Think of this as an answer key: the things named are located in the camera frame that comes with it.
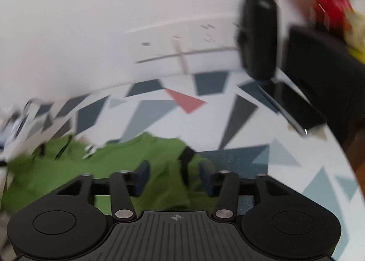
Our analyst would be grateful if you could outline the white cable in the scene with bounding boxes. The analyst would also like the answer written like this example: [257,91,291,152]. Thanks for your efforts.
[172,37,190,75]

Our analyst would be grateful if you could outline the white network wall socket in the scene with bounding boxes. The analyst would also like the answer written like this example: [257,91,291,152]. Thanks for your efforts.
[161,23,197,60]

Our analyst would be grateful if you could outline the white wall socket with plug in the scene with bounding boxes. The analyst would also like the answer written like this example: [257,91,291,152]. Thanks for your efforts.
[231,16,243,51]

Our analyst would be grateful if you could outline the black box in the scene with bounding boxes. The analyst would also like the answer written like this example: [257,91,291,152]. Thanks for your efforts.
[281,24,365,150]

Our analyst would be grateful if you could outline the green ribbed sweater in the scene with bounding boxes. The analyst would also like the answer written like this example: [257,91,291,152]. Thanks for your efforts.
[3,132,217,216]

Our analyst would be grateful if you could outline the white five-hole wall socket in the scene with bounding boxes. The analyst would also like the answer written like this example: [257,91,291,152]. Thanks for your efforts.
[195,17,233,55]

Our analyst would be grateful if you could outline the white round-hole wall socket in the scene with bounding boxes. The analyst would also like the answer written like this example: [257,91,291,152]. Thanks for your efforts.
[125,29,163,65]

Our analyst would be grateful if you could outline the clear plastic bag with items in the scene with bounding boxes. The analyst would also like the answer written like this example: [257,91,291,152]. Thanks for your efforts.
[0,101,37,162]

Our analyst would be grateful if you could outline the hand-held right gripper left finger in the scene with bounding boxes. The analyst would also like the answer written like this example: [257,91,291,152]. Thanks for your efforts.
[38,160,151,222]

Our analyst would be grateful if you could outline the smartphone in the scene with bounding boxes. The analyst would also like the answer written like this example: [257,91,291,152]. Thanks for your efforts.
[257,80,327,137]

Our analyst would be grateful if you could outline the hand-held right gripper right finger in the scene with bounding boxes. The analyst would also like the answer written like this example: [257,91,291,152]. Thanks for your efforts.
[199,161,311,222]

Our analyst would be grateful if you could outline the cream printed mug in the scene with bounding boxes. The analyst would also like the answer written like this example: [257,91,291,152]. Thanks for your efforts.
[344,7,365,60]

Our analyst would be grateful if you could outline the black water bottle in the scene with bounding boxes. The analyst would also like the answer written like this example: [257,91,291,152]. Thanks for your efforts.
[237,0,278,80]

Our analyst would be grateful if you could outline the geometric patterned tablecloth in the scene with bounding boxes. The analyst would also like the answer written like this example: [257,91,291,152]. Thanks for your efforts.
[0,70,362,261]

